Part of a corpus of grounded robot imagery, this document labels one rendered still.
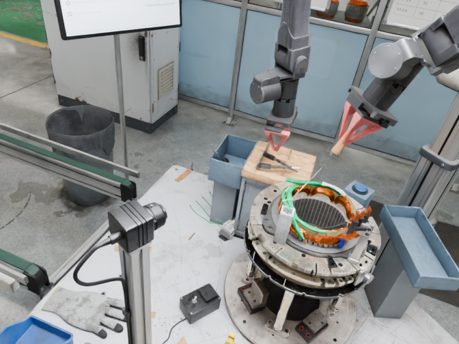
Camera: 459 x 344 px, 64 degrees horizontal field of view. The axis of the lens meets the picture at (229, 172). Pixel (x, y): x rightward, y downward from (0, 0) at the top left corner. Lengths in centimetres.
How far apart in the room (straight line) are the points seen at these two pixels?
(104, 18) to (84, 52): 181
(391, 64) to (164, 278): 84
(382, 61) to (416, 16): 230
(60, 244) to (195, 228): 123
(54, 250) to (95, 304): 128
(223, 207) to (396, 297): 58
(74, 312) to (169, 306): 25
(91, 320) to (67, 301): 10
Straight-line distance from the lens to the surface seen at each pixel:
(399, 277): 109
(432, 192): 127
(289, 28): 91
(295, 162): 118
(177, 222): 132
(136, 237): 45
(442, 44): 73
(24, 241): 246
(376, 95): 75
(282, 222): 81
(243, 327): 106
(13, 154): 188
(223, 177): 115
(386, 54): 68
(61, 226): 249
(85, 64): 340
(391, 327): 123
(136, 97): 318
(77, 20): 153
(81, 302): 111
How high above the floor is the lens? 171
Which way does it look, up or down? 36 degrees down
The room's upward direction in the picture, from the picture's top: 8 degrees clockwise
